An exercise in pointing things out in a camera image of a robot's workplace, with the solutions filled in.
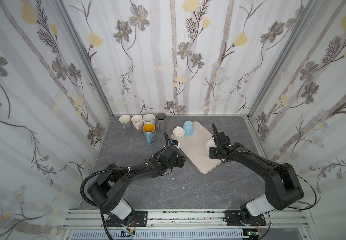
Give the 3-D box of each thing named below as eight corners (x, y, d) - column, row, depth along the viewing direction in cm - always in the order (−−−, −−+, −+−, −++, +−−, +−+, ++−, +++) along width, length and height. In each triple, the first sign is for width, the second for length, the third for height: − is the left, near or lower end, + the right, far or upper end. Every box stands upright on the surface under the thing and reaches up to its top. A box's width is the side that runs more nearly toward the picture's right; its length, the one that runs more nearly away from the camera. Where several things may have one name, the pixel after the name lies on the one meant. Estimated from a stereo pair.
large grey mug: (156, 131, 110) (154, 123, 103) (157, 121, 117) (156, 112, 110) (166, 131, 110) (165, 123, 103) (167, 121, 117) (166, 112, 110)
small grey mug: (126, 132, 110) (122, 125, 103) (121, 124, 115) (117, 117, 108) (135, 128, 113) (132, 120, 106) (129, 120, 118) (127, 112, 111)
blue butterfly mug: (143, 146, 104) (140, 138, 96) (145, 131, 112) (143, 123, 104) (155, 146, 104) (154, 138, 96) (157, 131, 112) (155, 123, 104)
